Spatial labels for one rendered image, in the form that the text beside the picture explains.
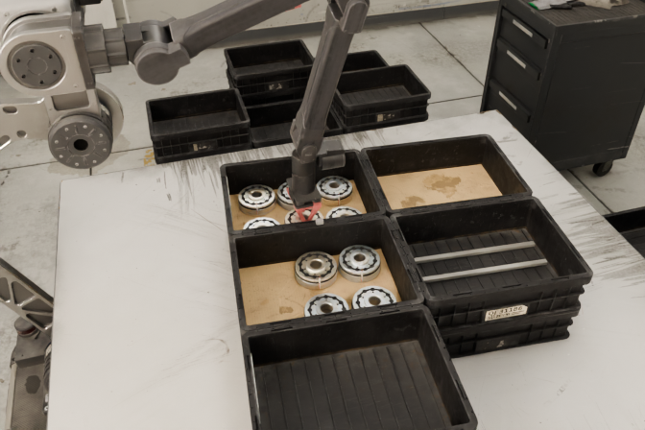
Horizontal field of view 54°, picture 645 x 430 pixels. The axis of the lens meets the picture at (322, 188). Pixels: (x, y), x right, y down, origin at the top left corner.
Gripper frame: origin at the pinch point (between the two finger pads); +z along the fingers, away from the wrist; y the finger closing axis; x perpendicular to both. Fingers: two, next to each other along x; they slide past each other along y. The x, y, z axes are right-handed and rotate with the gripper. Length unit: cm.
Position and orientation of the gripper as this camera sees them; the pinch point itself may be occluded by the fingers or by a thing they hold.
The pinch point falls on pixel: (303, 216)
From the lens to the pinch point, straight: 164.0
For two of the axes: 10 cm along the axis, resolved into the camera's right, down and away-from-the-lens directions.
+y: -3.0, -5.7, 7.6
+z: -0.1, 8.0, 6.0
